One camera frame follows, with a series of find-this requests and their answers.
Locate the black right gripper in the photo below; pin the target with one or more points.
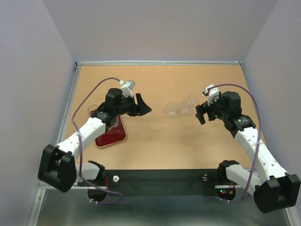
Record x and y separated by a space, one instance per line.
199 114

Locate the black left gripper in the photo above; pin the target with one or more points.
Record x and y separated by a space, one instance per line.
140 109

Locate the clear glass from corner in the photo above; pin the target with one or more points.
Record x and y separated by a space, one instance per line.
91 109

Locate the clear glass lone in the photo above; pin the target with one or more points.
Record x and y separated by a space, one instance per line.
117 123

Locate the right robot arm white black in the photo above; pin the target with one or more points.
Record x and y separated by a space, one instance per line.
273 188

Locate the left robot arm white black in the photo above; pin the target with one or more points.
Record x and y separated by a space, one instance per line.
57 166

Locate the red tray with gold rim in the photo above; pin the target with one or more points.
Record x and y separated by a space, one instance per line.
112 136

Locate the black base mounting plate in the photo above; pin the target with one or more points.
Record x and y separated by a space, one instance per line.
166 182

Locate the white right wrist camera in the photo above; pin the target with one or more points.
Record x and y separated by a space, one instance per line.
212 93

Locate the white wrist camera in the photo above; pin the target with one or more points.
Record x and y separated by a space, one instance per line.
127 87
212 93

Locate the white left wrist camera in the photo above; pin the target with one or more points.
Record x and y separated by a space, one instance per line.
127 87

